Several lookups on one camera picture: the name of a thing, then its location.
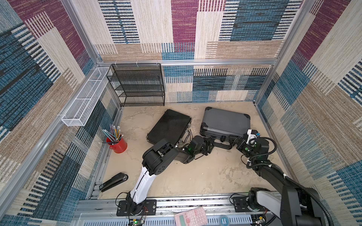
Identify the grey poker set case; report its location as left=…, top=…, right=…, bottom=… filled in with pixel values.
left=200, top=107, right=251, bottom=150

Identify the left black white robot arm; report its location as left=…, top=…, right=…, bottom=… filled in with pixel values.
left=125, top=135, right=215, bottom=215

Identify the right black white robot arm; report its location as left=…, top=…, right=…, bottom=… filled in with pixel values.
left=229, top=134, right=334, bottom=226

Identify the black poker set case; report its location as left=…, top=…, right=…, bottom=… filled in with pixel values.
left=146, top=109, right=191, bottom=145

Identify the pink calculator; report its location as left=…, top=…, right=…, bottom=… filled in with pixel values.
left=174, top=207, right=208, bottom=226

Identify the blue tape roll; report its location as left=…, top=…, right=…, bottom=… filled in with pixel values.
left=219, top=215, right=230, bottom=226

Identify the red pencil cup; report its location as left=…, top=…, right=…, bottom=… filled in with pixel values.
left=106, top=137, right=128, bottom=153

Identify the black stapler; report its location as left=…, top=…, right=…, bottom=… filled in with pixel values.
left=99, top=172, right=129, bottom=192

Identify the black mesh shelf rack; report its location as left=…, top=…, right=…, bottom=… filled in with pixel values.
left=107, top=63, right=166, bottom=107

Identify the bundle of coloured pencils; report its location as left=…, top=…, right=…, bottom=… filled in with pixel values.
left=101, top=124, right=123, bottom=145

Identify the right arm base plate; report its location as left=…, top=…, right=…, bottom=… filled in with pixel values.
left=230, top=196, right=269, bottom=212

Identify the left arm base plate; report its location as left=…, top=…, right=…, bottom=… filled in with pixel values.
left=116, top=199, right=157, bottom=217

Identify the white wire mesh basket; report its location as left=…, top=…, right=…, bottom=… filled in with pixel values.
left=61, top=67, right=109, bottom=127

